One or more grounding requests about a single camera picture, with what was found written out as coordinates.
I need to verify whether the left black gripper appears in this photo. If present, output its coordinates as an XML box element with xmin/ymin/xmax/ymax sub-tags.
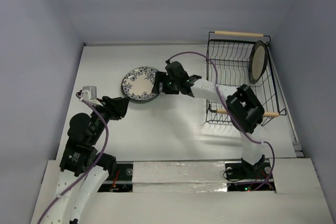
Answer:
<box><xmin>90</xmin><ymin>94</ymin><xmax>130</xmax><ymax>144</ymax></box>

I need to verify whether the grey patterned plate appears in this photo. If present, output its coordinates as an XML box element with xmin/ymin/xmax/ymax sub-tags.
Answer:
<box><xmin>121</xmin><ymin>79</ymin><xmax>158</xmax><ymax>103</ymax></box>

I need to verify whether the blue floral white plate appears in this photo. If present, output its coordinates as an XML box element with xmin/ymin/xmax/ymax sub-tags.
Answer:
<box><xmin>121</xmin><ymin>66</ymin><xmax>162</xmax><ymax>102</ymax></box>

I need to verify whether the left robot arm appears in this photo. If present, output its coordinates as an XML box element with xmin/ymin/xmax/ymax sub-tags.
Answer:
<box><xmin>38</xmin><ymin>89</ymin><xmax>130</xmax><ymax>223</ymax></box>

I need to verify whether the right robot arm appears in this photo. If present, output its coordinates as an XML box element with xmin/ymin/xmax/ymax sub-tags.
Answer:
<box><xmin>152</xmin><ymin>61</ymin><xmax>265</xmax><ymax>178</ymax></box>

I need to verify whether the dark rimmed plate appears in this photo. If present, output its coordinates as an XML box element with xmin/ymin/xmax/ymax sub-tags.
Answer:
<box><xmin>248</xmin><ymin>40</ymin><xmax>269</xmax><ymax>84</ymax></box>

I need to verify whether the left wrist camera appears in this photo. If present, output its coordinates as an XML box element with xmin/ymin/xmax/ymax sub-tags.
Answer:
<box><xmin>76</xmin><ymin>86</ymin><xmax>99</xmax><ymax>104</ymax></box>

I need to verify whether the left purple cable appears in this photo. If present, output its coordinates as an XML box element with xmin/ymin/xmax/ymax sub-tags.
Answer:
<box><xmin>35</xmin><ymin>91</ymin><xmax>110</xmax><ymax>224</ymax></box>

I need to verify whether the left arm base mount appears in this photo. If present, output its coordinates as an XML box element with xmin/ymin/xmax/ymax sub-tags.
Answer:
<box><xmin>110</xmin><ymin>162</ymin><xmax>133</xmax><ymax>182</ymax></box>

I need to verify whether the black wire dish rack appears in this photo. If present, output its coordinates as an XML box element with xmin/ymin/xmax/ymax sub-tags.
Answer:
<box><xmin>206</xmin><ymin>31</ymin><xmax>287</xmax><ymax>116</ymax></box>

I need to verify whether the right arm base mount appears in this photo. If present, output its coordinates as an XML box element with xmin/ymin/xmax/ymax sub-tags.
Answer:
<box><xmin>223</xmin><ymin>155</ymin><xmax>271</xmax><ymax>182</ymax></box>

